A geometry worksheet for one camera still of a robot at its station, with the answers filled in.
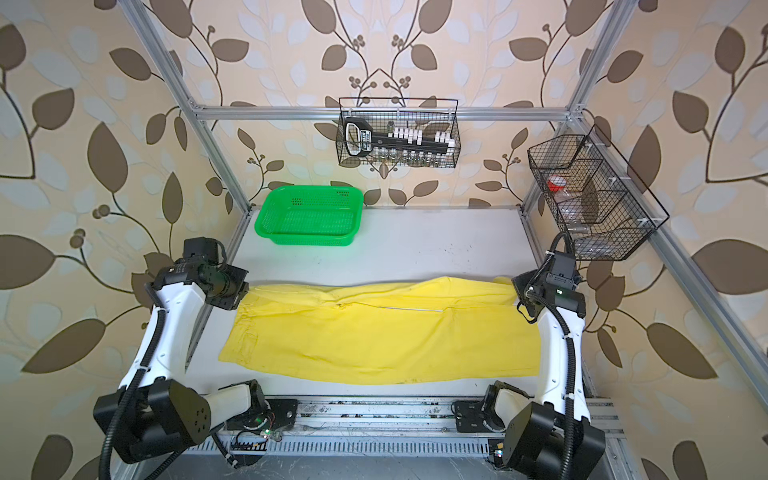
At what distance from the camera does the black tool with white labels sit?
0.84m

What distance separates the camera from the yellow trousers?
84 cm

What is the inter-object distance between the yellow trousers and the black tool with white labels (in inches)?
15.1
